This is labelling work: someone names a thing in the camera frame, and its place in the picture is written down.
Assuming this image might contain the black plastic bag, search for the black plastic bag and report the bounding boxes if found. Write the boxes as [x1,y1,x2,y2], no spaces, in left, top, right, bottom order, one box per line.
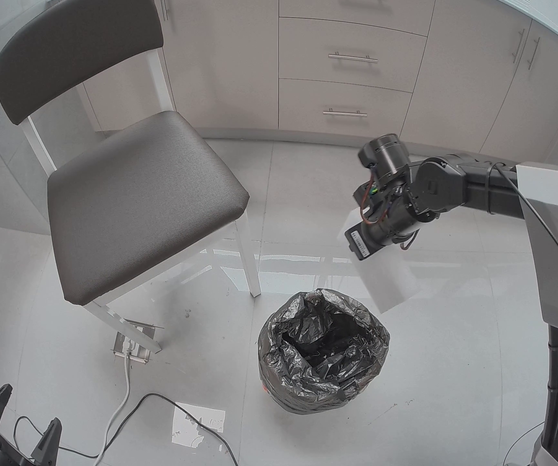
[258,288,390,415]

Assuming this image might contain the white cable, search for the white cable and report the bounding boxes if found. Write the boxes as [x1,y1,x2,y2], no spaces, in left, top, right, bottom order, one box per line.
[95,340,134,466]

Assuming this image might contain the grey padded white chair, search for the grey padded white chair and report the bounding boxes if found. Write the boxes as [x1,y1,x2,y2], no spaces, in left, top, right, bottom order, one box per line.
[0,0,262,355]

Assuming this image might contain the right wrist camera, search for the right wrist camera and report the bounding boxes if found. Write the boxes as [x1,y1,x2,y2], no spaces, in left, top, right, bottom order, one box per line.
[345,221,383,262]

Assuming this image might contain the black cable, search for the black cable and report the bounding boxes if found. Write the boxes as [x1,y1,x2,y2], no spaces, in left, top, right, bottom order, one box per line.
[13,393,238,466]
[490,163,558,295]

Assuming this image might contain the beige low cabinet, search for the beige low cabinet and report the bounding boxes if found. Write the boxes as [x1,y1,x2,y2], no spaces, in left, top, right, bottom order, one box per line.
[48,0,558,164]

